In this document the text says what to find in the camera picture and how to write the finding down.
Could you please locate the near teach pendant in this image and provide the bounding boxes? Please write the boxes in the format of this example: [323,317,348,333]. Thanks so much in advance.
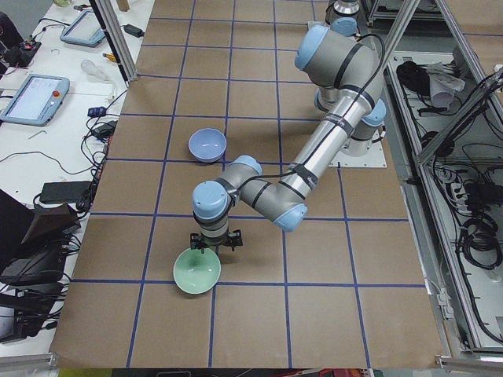
[1,74,70,126]

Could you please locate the gold cylindrical tool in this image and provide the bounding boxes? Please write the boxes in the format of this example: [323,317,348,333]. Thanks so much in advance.
[102,53,117,63]

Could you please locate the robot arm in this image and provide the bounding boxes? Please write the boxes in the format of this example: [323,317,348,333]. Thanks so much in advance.
[190,24,384,251]
[325,0,360,37]

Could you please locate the teach pendant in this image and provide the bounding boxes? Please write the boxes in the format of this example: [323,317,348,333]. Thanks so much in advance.
[60,9,105,47]
[1,74,70,126]

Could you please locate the black power adapter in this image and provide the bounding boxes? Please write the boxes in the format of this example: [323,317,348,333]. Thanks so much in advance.
[123,24,145,38]

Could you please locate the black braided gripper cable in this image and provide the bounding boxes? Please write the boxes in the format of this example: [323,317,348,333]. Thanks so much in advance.
[235,34,387,197]

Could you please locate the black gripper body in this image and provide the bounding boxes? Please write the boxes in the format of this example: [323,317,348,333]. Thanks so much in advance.
[190,231,243,251]

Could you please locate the green bowl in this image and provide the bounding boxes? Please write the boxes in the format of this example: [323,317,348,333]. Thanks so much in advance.
[173,248,221,295]

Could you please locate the far teach pendant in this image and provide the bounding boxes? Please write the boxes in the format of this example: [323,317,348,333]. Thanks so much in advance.
[60,9,105,47]

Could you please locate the aluminium frame post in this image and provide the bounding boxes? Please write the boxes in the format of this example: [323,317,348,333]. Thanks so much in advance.
[90,0,138,82]

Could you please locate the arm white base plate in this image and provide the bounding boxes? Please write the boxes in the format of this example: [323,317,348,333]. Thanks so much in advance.
[331,134,387,169]

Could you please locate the small blue device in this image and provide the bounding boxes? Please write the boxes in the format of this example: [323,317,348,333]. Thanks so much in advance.
[87,107,107,118]

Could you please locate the blue bowl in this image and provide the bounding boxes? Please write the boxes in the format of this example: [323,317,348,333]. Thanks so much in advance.
[188,128,227,163]

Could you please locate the black laptop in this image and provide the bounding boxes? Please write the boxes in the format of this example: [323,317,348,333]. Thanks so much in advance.
[1,190,80,273]

